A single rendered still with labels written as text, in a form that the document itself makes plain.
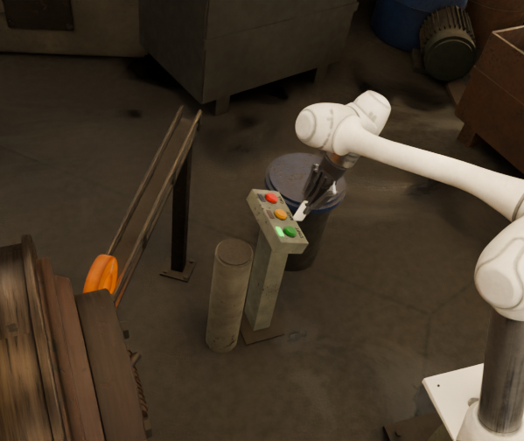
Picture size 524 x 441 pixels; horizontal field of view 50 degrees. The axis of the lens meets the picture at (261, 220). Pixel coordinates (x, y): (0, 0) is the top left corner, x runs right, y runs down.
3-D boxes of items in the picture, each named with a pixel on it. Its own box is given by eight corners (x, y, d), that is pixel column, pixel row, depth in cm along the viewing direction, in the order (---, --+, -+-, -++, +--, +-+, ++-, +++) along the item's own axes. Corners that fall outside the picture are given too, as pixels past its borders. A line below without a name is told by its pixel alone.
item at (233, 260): (211, 357, 209) (222, 269, 172) (201, 330, 216) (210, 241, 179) (241, 348, 213) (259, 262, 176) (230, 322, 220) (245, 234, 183)
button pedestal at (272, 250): (248, 351, 213) (272, 244, 168) (227, 300, 227) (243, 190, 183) (287, 339, 218) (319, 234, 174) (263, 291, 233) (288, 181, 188)
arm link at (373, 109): (348, 130, 161) (318, 130, 152) (378, 85, 152) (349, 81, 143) (373, 155, 156) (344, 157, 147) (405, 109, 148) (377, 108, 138)
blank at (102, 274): (94, 315, 146) (108, 318, 146) (75, 317, 131) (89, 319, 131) (109, 256, 148) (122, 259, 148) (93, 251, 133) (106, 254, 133)
